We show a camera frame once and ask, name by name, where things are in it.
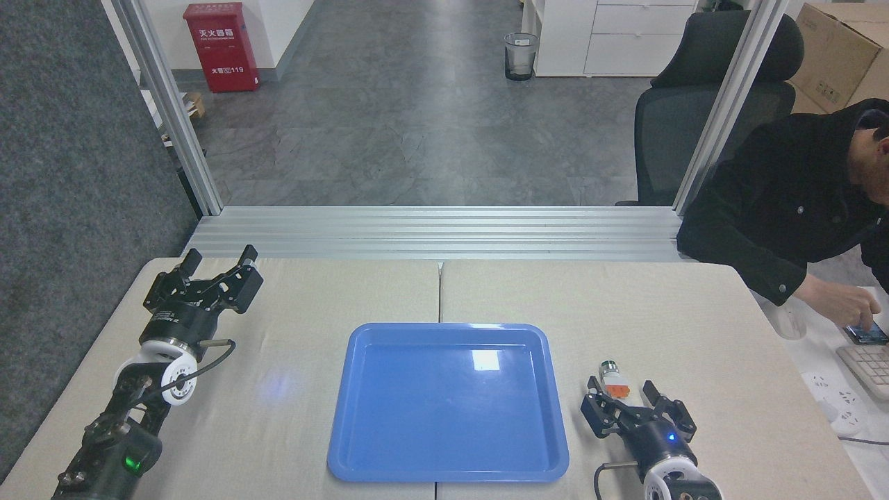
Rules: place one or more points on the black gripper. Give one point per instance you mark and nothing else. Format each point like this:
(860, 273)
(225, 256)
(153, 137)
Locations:
(660, 448)
(177, 323)

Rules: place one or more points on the blue plastic tray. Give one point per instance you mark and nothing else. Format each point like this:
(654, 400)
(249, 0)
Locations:
(448, 410)

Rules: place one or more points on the person's hand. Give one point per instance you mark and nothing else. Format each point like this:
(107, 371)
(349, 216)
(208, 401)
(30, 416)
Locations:
(844, 302)

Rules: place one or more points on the grey felt partition panel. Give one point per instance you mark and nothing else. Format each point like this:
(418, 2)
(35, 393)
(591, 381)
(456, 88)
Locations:
(69, 208)

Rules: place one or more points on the small brown box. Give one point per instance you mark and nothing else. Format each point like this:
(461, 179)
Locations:
(196, 104)

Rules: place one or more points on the white power strip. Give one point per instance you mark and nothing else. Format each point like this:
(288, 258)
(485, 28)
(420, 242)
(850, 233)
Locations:
(837, 403)

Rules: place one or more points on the red fire extinguisher box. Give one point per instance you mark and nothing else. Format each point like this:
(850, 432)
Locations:
(222, 52)

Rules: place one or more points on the white keyboard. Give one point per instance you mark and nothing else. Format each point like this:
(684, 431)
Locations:
(871, 368)

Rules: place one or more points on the dark phone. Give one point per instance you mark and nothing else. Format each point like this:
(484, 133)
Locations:
(871, 337)

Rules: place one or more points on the person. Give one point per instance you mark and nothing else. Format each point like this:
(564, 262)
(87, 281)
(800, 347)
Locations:
(785, 201)

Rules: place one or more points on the black office chair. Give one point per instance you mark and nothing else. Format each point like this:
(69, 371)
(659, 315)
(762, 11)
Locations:
(670, 139)

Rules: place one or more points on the white drawer cabinet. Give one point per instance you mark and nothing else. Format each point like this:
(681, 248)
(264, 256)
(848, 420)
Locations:
(625, 42)

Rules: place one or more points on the grey mesh trash bin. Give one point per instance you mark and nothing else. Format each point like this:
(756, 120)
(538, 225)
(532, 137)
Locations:
(521, 55)

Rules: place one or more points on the brown cardboard box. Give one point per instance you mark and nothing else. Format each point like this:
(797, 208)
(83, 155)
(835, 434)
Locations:
(833, 55)

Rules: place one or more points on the white orange switch part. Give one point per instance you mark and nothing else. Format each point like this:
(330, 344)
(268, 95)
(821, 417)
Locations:
(614, 378)

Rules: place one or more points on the silver aluminium post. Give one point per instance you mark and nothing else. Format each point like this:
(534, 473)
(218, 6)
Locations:
(729, 104)
(170, 104)

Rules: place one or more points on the silver aluminium rail frame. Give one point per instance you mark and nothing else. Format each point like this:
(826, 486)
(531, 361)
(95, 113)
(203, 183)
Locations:
(430, 232)

